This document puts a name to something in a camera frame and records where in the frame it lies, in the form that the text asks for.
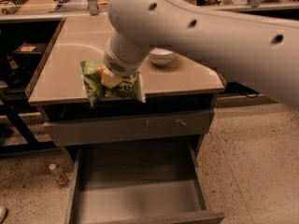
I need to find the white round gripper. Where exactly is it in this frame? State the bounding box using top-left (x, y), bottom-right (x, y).
top-left (101, 32), bottom-right (151, 89)

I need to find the green jalapeno chip bag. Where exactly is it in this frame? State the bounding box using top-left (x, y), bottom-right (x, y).
top-left (80, 61), bottom-right (146, 107)

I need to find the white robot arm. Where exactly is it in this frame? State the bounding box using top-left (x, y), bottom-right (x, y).
top-left (104, 0), bottom-right (299, 108)

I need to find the grey drawer cabinet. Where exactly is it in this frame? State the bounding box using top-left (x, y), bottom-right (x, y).
top-left (27, 15), bottom-right (224, 224)

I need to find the closed grey top drawer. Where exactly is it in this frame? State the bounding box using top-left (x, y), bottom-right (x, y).
top-left (45, 109), bottom-right (215, 147)

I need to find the open grey middle drawer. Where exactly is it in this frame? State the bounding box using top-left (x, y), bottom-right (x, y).
top-left (64, 140), bottom-right (224, 224)

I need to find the white ceramic bowl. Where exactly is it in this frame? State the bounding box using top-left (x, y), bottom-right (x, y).
top-left (149, 49), bottom-right (176, 66)

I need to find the dark shelf with items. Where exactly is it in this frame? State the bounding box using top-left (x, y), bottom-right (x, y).
top-left (6, 42), bottom-right (48, 90)

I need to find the small bottle on floor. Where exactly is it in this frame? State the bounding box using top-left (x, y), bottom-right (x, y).
top-left (49, 163), bottom-right (68, 187)

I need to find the black coiled tool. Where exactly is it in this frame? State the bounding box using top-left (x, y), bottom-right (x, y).
top-left (1, 0), bottom-right (28, 15)

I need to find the white shoe tip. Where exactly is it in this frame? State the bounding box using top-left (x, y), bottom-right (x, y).
top-left (0, 205), bottom-right (7, 224)

